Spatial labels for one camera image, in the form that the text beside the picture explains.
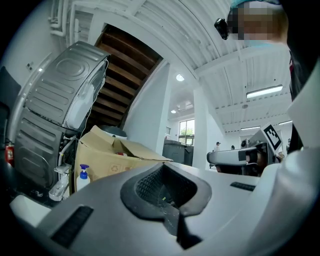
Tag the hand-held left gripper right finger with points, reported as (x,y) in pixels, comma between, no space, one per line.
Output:
(225,200)

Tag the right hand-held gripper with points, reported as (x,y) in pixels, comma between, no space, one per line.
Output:
(272,136)

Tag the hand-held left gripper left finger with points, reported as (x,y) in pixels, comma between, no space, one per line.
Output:
(100,200)

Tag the white pump bottle blue cap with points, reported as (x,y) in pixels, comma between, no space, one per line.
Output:
(82,181)

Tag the long ceiling light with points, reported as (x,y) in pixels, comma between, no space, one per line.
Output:
(264,91)
(250,128)

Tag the large cardboard box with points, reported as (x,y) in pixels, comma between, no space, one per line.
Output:
(100,160)

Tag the window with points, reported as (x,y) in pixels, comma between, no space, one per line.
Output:
(186,131)

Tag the black washing machine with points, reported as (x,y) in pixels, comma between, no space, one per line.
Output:
(175,152)

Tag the red item in box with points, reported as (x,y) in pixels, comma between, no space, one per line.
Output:
(121,153)

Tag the white appliance black lid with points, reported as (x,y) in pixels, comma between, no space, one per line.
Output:
(115,132)

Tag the white rectangular sink basin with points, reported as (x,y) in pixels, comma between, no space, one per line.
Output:
(27,210)

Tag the grey metal washing machine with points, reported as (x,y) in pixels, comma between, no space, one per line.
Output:
(37,150)

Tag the round ceiling light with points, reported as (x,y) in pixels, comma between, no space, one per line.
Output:
(180,77)

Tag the red fire extinguisher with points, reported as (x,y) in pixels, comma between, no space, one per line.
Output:
(9,155)

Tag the person's black shirt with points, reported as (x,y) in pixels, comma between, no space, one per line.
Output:
(297,80)

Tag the light blue face mask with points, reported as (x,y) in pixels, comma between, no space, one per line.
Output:
(262,44)

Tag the wooden staircase underside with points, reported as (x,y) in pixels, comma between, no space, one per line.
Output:
(122,75)

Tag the person's head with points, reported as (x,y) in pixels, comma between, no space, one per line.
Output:
(260,22)

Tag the white ceiling pipes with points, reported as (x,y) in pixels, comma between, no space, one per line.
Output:
(60,22)

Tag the black head camera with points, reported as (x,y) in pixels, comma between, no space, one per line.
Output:
(222,27)

